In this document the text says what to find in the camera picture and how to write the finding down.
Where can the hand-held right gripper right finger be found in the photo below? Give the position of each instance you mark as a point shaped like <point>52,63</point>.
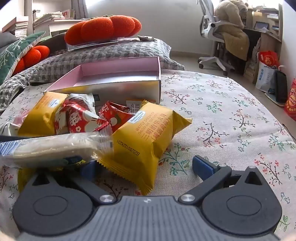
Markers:
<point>202,165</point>

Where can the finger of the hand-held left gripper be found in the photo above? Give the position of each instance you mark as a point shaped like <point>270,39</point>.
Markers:
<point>11,138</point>

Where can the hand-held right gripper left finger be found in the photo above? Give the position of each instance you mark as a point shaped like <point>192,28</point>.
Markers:
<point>89,170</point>

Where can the clear wafer packet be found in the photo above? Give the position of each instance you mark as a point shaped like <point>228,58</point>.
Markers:
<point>57,146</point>

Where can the red and white snack packet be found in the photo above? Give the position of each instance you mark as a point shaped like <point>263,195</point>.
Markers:
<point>76,120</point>

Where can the white cardboard box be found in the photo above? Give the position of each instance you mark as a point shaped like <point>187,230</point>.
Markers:
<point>120,88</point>

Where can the grey quilted blanket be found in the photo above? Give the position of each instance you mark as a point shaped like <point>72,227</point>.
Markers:
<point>11,88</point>

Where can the floral bed sheet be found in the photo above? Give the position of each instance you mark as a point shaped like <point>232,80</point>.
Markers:
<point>222,115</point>

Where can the green pillow with white print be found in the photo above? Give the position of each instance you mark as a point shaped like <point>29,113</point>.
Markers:
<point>16,55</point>

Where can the small orange pumpkin cushion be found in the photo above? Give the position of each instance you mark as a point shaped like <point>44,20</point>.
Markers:
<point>34,56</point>

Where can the dark grey cushion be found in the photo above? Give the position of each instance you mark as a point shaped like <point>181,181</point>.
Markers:
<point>7,39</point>

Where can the white and blue bag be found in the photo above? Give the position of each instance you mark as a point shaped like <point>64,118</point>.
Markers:
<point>266,77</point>

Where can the stack of books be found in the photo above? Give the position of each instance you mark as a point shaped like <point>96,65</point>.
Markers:
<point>17,27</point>
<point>53,17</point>

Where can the red printed bag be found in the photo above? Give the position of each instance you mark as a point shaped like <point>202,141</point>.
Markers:
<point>291,99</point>

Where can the black bag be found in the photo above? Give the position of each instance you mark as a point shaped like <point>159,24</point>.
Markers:
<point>281,87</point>

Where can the grey quilted pillow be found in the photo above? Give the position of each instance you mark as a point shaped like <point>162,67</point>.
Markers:
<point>111,54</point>

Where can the red gift bag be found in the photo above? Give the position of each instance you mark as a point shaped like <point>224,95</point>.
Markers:
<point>269,58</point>

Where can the silver foil wrapper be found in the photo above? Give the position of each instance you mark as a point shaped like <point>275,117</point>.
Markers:
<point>146,37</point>

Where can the white office chair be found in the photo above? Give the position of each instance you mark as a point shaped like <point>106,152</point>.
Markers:
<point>210,25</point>

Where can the tan coat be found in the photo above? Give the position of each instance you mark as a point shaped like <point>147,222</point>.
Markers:
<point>233,27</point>

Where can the large orange pumpkin cushion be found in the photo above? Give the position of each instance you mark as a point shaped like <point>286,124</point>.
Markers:
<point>101,29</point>

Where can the wooden desk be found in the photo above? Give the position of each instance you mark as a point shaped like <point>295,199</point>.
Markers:
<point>270,39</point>

